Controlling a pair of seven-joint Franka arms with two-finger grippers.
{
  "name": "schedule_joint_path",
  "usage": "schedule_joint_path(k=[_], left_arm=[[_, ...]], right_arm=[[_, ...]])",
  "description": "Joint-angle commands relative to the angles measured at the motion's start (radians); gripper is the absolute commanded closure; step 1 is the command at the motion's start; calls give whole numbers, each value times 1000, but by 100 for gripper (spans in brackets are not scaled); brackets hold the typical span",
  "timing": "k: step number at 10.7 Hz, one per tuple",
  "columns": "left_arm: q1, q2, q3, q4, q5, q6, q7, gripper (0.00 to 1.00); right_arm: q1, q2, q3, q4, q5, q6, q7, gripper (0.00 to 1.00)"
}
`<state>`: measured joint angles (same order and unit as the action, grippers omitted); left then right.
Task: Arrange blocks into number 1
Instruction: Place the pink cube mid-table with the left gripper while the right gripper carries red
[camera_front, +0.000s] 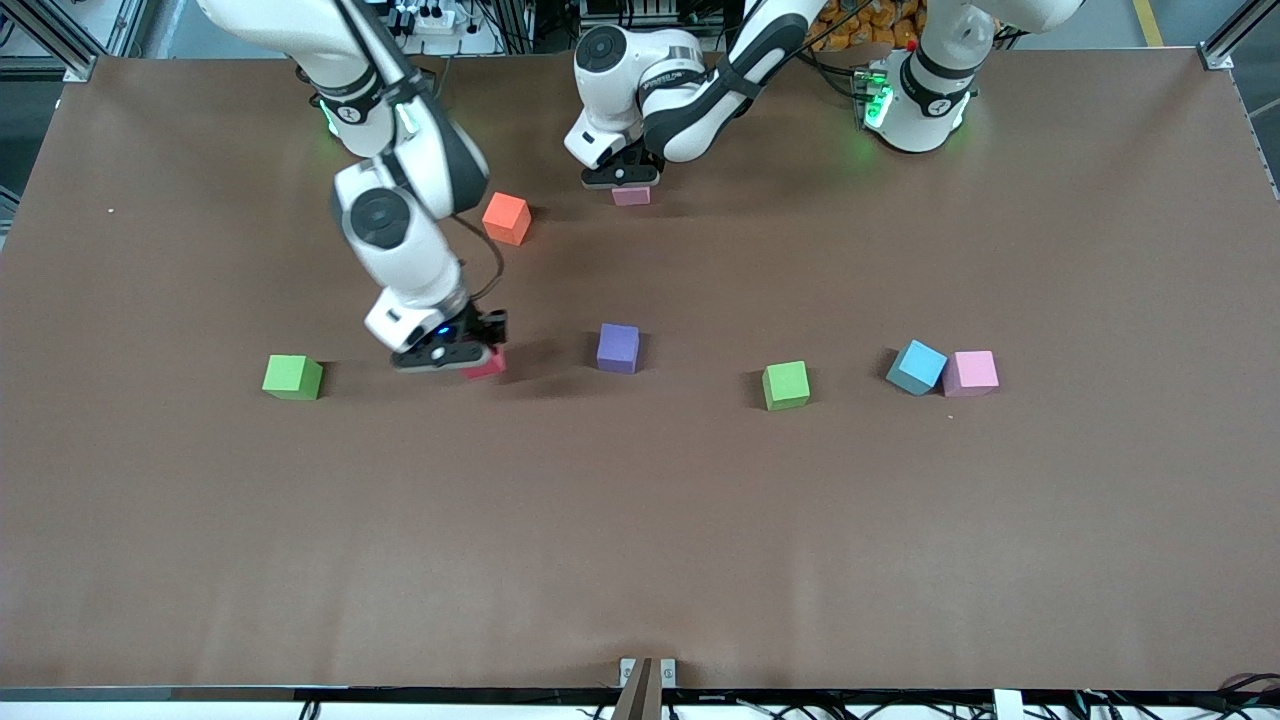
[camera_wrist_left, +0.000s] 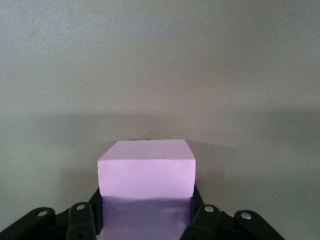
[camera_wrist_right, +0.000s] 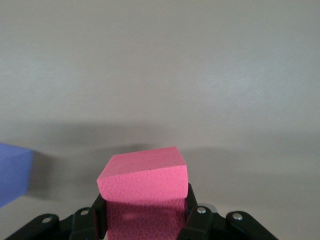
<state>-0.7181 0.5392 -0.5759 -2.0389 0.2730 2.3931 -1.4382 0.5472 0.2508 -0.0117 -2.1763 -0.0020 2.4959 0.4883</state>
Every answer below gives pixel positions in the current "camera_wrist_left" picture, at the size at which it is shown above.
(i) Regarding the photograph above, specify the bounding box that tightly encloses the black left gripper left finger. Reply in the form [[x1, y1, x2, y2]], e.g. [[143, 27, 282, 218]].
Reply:
[[0, 187, 104, 240]]

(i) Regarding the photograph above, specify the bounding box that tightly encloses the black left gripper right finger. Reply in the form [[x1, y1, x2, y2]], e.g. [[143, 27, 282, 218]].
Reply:
[[179, 184, 286, 240]]

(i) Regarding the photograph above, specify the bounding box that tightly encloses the lilac pink foam cube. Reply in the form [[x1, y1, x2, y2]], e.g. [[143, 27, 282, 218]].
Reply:
[[96, 139, 196, 240]]

